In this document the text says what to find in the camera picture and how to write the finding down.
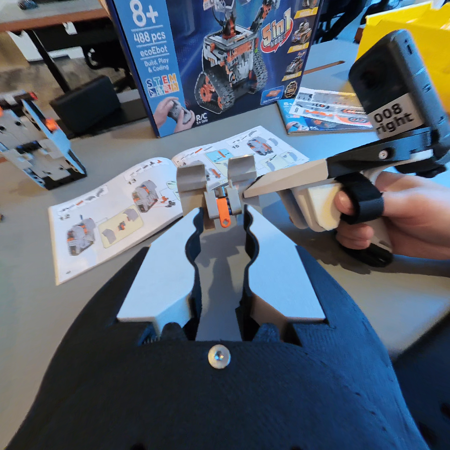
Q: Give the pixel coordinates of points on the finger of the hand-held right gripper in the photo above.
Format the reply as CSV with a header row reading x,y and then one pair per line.
x,y
291,175

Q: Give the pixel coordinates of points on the blue toy robot box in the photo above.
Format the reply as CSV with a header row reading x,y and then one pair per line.
x,y
197,63

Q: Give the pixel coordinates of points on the partly built brick robot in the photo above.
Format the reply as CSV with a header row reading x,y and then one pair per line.
x,y
35,147

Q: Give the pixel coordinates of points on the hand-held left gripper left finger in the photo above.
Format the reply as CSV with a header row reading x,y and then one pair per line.
x,y
158,281

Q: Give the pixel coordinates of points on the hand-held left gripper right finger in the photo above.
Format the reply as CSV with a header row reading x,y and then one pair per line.
x,y
281,281

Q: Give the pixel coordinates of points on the yellow box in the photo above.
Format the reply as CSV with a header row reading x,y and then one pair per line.
x,y
432,35

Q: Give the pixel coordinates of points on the blue closed booklet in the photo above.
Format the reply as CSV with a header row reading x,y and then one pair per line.
x,y
298,123

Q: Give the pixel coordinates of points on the grey orange brick assembly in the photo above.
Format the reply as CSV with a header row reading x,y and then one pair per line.
x,y
218,190

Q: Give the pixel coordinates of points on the black box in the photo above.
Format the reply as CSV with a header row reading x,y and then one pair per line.
x,y
88,102

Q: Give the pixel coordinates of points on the wooden background table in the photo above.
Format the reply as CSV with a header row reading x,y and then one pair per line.
x,y
52,14

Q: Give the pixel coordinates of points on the sticker sheet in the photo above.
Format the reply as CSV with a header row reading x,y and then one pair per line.
x,y
327,107

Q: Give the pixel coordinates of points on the person's right hand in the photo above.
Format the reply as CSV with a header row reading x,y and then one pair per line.
x,y
415,214

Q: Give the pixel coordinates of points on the open instruction booklet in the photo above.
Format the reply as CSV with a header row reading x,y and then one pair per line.
x,y
116,211

